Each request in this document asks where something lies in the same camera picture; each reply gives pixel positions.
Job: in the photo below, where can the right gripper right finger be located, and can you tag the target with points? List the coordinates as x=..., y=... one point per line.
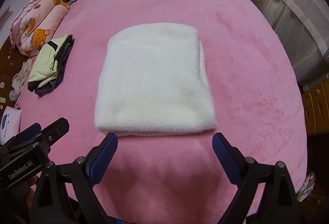
x=265, y=193

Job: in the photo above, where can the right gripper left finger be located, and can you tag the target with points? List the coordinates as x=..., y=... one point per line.
x=64, y=193

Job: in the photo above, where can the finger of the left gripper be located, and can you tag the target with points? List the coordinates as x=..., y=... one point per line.
x=26, y=134
x=52, y=133

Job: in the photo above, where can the white fuzzy cardigan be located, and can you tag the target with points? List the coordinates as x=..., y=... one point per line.
x=154, y=82

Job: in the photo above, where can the green and black folded clothes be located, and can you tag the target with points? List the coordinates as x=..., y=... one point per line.
x=49, y=67

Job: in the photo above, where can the small white printed pillow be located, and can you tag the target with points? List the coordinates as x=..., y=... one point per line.
x=10, y=124

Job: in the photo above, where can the round patterned tin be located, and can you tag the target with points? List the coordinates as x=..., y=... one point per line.
x=306, y=188

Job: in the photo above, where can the cream crumpled cloth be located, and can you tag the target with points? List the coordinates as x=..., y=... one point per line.
x=19, y=79

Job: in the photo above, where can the wooden headboard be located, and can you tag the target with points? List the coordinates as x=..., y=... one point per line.
x=10, y=64

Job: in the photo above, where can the pink plush bed blanket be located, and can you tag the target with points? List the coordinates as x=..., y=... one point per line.
x=178, y=179

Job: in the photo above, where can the pink cartoon bear quilt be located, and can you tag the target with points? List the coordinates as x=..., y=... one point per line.
x=36, y=24

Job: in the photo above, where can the wooden drawer cabinet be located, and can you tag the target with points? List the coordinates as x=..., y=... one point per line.
x=315, y=102

